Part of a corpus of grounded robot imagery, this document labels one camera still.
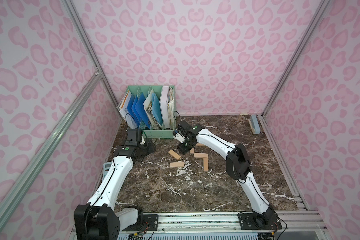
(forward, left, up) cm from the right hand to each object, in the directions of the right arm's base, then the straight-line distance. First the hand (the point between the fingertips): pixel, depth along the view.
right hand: (181, 150), depth 94 cm
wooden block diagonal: (-1, +5, -5) cm, 7 cm away
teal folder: (+20, +16, +16) cm, 31 cm away
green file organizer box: (+15, +18, 0) cm, 24 cm away
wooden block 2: (-7, -15, -5) cm, 17 cm away
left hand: (-5, +15, +13) cm, 20 cm away
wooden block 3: (-8, +3, -5) cm, 9 cm away
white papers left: (+17, +36, +21) cm, 45 cm away
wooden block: (0, -12, -6) cm, 13 cm away
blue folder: (+21, +29, +16) cm, 39 cm away
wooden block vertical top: (+1, -7, -3) cm, 7 cm away
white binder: (+21, +11, +17) cm, 29 cm away
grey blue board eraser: (+24, -52, -3) cm, 58 cm away
